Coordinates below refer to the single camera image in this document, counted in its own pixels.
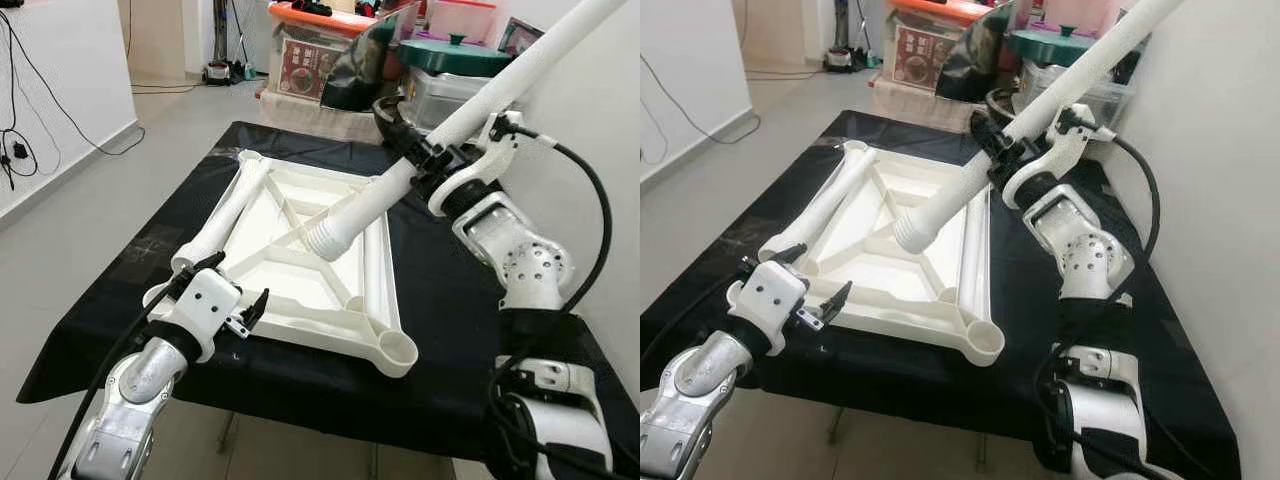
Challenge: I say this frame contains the beige cloth covered bench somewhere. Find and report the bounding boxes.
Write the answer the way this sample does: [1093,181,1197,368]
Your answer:
[872,78,1001,136]
[258,88,386,143]

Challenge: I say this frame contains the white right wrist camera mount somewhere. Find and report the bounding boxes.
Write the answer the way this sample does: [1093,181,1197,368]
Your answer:
[430,115,523,216]
[1003,103,1096,211]

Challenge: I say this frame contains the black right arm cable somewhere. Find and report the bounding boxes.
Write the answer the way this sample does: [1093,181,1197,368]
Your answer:
[1095,125,1161,301]
[515,125,613,313]

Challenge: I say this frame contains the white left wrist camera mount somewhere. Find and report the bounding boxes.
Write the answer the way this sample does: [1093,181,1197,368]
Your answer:
[165,268,243,363]
[727,260,809,351]

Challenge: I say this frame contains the white plastic table leg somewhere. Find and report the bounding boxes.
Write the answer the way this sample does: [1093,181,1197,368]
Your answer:
[892,0,1188,255]
[362,215,403,336]
[303,0,631,263]
[958,190,993,316]
[172,158,273,276]
[760,148,876,263]

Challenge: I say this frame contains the white plastic table top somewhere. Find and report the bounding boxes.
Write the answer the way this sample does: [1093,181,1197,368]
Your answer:
[757,140,1006,366]
[143,150,421,379]

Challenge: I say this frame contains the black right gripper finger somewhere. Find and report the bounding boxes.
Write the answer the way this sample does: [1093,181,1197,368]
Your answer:
[988,128,1039,169]
[972,110,1009,161]
[400,138,456,179]
[380,102,426,161]

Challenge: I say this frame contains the dark picture frame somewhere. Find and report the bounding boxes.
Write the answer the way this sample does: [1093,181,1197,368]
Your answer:
[1110,10,1151,86]
[497,18,546,61]

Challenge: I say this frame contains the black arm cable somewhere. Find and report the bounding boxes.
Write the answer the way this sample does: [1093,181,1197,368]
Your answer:
[515,125,613,313]
[640,268,751,366]
[1095,125,1161,301]
[45,295,173,480]

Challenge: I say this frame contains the clear tape patch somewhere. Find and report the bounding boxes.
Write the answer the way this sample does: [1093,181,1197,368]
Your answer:
[715,212,776,271]
[115,225,181,291]

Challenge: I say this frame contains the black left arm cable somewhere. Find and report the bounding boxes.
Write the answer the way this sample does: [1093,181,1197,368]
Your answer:
[45,295,173,480]
[640,268,751,366]

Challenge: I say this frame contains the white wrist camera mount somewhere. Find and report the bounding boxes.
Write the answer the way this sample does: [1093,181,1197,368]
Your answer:
[1003,103,1096,211]
[165,268,243,363]
[430,115,523,216]
[727,260,809,351]

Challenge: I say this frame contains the clear plastic lidded container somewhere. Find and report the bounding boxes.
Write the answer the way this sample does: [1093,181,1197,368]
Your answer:
[1020,60,1136,126]
[405,70,501,131]

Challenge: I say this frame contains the black tablecloth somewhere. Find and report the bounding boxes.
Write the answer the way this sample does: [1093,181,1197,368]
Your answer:
[18,120,641,466]
[640,108,1241,479]

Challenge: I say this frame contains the thin black wall cable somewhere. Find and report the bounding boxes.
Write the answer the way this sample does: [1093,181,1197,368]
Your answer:
[640,55,763,146]
[0,8,148,191]

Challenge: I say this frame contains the black shiny bag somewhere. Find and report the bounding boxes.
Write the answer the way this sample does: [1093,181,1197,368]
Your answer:
[935,5,1026,101]
[320,10,416,111]

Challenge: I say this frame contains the green pot lid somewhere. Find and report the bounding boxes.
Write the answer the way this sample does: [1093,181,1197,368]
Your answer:
[1008,25,1101,69]
[398,35,516,79]

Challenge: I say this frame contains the storage box with orange lid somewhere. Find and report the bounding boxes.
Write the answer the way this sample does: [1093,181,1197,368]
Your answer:
[885,0,986,93]
[268,0,376,101]

